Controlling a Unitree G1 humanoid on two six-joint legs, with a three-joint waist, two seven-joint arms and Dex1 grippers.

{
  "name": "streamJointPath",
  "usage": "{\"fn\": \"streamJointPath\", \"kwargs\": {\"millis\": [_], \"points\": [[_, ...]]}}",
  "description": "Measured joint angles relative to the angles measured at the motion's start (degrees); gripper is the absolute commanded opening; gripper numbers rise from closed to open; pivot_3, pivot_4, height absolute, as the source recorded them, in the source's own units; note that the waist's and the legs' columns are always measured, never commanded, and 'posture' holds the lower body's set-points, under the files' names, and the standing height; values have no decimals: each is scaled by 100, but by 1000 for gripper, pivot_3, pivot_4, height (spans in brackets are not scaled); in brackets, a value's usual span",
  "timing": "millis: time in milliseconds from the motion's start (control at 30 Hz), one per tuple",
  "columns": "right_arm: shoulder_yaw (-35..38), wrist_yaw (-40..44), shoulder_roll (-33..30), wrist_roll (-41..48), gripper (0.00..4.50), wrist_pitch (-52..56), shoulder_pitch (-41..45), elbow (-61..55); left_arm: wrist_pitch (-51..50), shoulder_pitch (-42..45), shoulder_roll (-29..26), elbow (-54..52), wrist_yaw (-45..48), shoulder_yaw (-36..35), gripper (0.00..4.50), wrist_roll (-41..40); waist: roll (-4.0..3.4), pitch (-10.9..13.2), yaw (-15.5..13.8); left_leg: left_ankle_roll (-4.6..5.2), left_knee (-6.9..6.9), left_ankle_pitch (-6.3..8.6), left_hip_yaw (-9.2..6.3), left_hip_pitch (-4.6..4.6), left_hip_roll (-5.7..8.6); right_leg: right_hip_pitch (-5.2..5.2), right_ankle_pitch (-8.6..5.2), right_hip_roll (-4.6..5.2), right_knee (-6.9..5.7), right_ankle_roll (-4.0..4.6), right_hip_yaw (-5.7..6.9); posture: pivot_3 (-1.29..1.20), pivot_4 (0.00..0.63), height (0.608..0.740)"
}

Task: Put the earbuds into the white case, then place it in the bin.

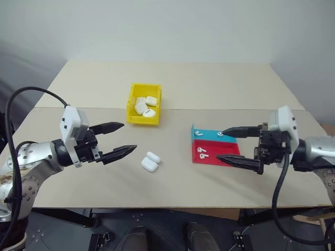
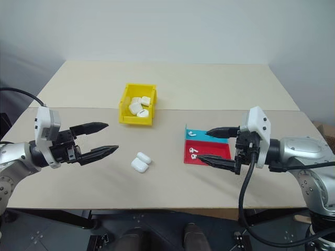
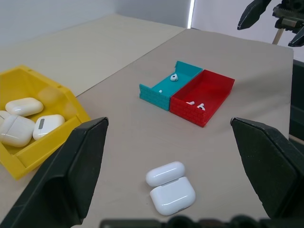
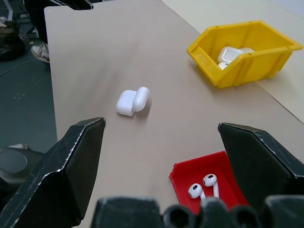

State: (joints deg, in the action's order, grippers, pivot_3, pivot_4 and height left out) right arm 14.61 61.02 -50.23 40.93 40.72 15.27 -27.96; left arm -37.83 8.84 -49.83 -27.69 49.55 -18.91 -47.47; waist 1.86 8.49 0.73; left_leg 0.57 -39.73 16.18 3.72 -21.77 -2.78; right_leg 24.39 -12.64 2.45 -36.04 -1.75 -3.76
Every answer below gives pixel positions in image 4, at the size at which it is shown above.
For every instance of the red plastic tray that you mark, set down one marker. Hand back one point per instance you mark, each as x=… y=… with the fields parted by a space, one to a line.
x=206 y=183

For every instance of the white earbud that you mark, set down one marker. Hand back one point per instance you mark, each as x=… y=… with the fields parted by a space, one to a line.
x=196 y=190
x=211 y=181

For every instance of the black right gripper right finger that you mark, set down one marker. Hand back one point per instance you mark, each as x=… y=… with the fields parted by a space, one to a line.
x=259 y=166

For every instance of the black bag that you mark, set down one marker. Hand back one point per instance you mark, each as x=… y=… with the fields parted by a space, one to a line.
x=9 y=40

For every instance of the yellow plastic bin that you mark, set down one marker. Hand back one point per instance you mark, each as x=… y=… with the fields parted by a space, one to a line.
x=244 y=53

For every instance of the white earbud case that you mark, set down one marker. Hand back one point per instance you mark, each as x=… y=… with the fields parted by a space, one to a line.
x=133 y=101

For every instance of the white sneaker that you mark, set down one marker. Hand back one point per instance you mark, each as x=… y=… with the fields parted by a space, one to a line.
x=40 y=52

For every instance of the grey round robot joint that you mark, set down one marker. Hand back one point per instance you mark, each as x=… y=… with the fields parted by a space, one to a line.
x=14 y=164

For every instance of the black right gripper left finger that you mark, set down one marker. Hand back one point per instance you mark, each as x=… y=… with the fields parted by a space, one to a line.
x=64 y=171

